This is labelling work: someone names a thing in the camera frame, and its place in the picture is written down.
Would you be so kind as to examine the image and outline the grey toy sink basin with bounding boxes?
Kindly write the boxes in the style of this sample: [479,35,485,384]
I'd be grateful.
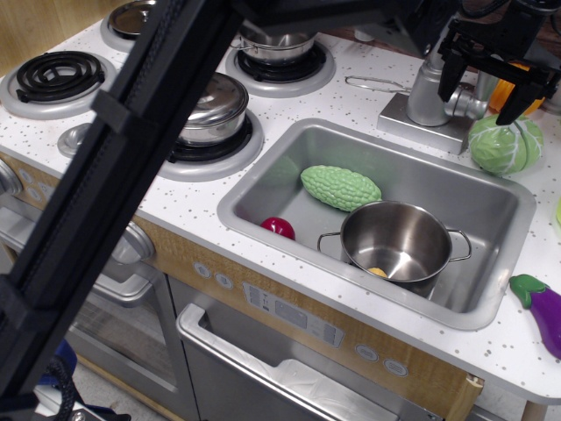
[217,118,536,331]

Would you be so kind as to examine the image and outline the purple toy eggplant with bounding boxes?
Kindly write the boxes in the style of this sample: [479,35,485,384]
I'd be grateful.
[509,275,560,359]

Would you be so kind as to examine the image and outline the silver faucet lever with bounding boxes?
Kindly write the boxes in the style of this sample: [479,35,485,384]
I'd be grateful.
[444,82,490,120]

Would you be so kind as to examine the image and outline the red toy fruit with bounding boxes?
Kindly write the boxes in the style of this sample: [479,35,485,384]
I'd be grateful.
[260,217,295,240]

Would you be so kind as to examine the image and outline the open steel pot on burner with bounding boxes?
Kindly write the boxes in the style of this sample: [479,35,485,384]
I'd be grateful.
[231,26,316,66]

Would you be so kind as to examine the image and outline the back right stove burner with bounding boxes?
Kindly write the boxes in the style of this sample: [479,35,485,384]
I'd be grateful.
[225,42,336,98]

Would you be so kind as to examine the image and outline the orange toy pumpkin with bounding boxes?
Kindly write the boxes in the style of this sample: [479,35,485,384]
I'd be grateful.
[489,79,544,116]

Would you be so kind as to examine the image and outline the green toy cabbage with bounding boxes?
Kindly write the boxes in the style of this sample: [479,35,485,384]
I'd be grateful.
[467,116,543,176]

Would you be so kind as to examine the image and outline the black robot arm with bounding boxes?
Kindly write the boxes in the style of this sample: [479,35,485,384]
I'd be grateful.
[1,1,560,410]

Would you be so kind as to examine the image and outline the dishwasher door with handle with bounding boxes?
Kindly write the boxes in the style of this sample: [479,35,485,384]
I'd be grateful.
[168,278,439,420]

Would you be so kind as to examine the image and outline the oven door with handle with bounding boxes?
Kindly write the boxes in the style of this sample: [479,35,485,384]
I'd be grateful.
[66,257,199,420]

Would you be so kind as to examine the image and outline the open steel pot in sink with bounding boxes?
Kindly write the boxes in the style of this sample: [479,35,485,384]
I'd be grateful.
[316,201,472,297]

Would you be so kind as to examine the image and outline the silver front panel knob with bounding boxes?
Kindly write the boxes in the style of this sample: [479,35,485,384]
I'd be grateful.
[111,221,155,265]

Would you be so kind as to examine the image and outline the steel lid on burner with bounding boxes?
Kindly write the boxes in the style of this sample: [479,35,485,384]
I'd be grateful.
[109,1,156,38]

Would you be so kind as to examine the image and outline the front right stove burner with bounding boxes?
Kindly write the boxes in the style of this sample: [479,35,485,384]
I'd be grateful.
[158,111,265,182]

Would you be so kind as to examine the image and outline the small yellow toy piece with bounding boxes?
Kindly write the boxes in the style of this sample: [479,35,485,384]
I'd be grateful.
[367,268,387,278]

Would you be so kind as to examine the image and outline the green toy bitter melon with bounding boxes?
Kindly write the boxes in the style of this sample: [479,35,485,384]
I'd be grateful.
[300,165,382,212]

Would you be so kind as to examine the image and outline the stove burner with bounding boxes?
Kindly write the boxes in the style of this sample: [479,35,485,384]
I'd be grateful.
[158,111,265,182]
[225,42,336,98]

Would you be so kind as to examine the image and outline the lidded steel pot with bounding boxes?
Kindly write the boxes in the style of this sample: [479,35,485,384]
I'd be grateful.
[178,72,249,146]

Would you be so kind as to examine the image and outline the black coil burner left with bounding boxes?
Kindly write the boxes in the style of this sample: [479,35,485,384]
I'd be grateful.
[1,51,117,120]

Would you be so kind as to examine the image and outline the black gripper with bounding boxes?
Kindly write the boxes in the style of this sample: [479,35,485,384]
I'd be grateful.
[438,1,560,126]

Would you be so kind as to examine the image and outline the silver toy faucet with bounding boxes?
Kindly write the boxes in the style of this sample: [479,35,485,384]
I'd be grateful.
[377,50,498,155]

